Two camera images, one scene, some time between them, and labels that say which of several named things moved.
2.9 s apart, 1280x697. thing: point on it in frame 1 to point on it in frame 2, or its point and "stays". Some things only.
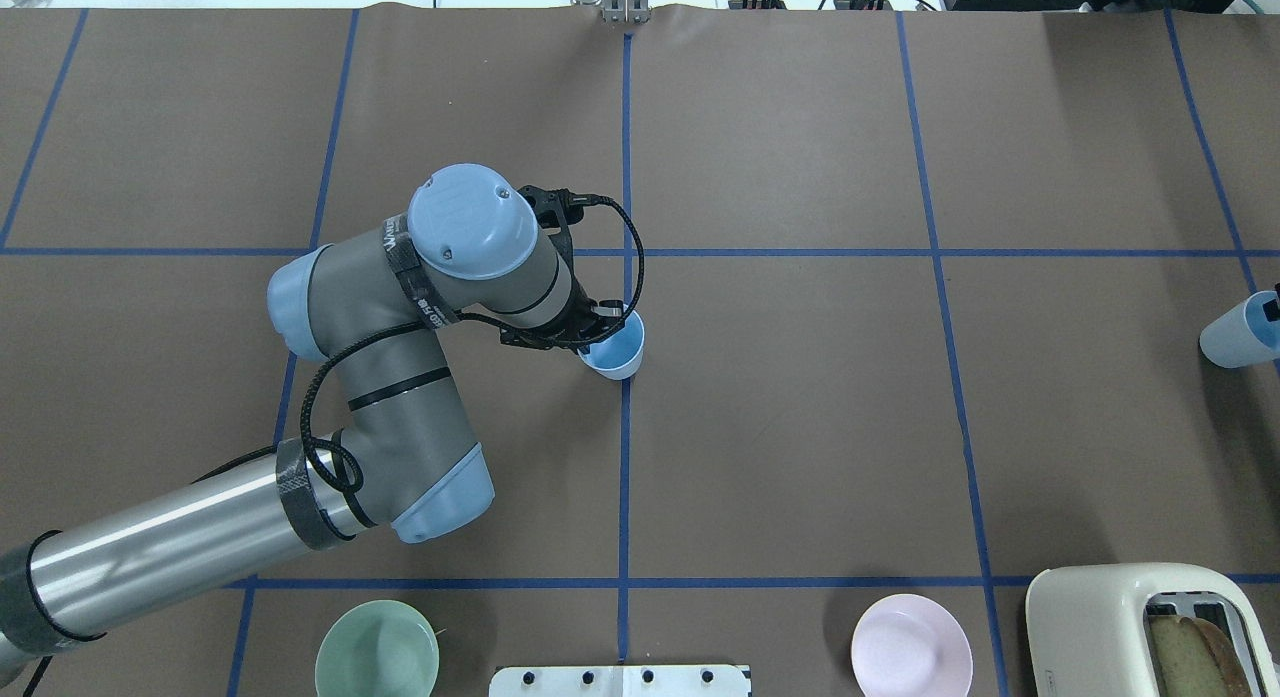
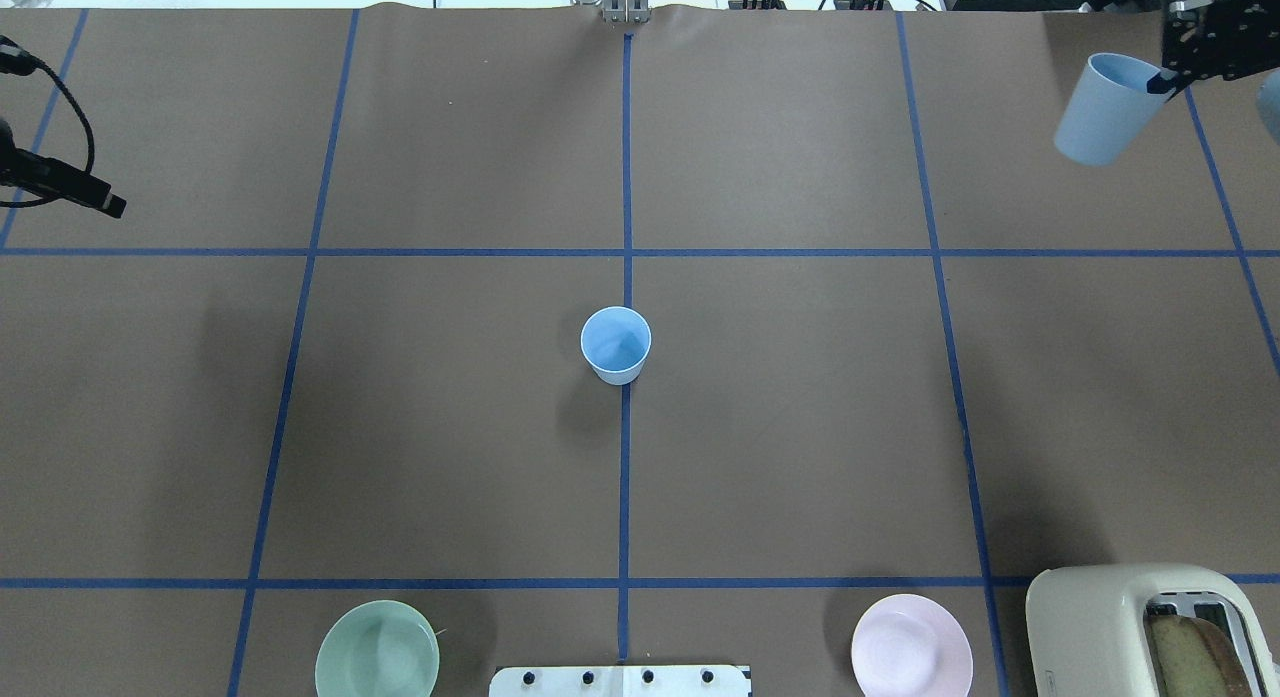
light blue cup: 618,357 stays
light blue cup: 1244,336 to 1109,111
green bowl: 378,648 stays
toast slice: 1194,660 stays
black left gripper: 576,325 to 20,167
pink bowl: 910,645 stays
